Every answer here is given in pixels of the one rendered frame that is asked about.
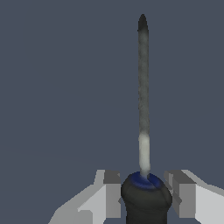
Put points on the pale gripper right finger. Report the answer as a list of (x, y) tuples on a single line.
[(192, 198)]

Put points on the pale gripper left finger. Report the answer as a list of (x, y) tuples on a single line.
[(99, 201)]

